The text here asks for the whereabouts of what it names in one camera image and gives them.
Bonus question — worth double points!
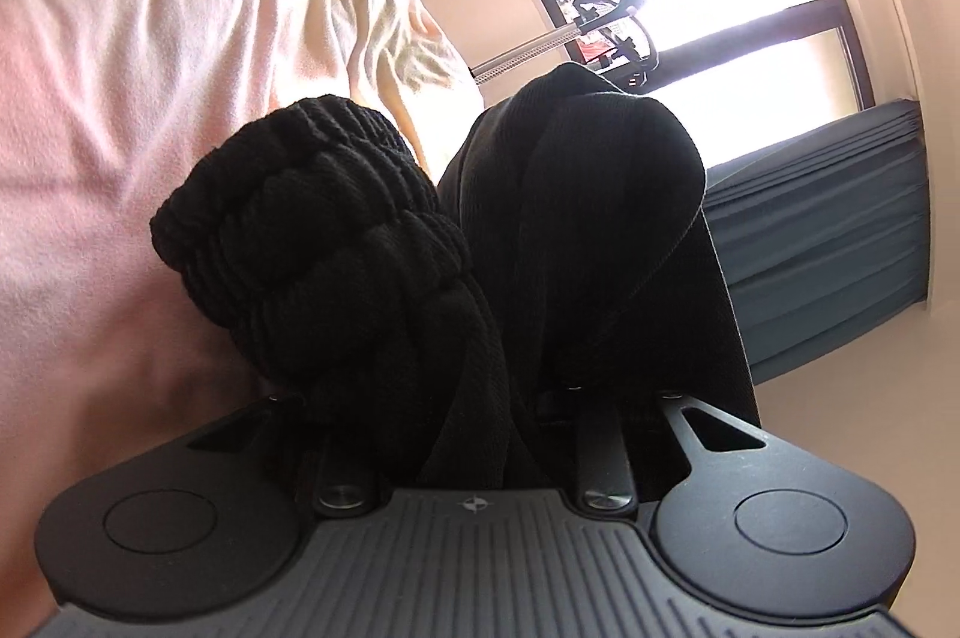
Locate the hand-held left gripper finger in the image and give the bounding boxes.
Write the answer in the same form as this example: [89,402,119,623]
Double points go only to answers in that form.
[187,392,377,519]

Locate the black knit pants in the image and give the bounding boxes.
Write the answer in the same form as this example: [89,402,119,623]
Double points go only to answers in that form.
[148,63,764,490]

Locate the white clothes drying rack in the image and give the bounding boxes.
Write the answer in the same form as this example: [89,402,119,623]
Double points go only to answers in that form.
[471,25,584,85]

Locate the pastel bed sheet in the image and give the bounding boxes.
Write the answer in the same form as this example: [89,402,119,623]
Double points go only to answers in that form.
[0,0,485,481]

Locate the black metal stand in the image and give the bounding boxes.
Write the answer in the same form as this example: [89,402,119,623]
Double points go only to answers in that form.
[571,0,662,86]

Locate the teal curtain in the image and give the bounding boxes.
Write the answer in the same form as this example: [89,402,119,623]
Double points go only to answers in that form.
[701,98,932,386]

